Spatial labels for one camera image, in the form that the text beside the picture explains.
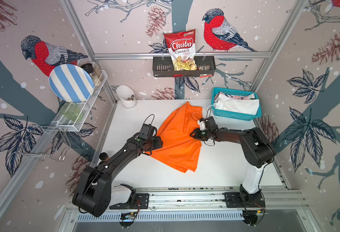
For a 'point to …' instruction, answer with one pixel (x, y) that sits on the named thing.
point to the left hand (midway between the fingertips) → (162, 140)
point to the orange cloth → (180, 147)
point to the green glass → (70, 109)
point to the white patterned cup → (127, 97)
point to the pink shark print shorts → (250, 96)
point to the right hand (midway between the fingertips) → (192, 134)
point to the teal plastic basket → (223, 114)
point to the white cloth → (246, 106)
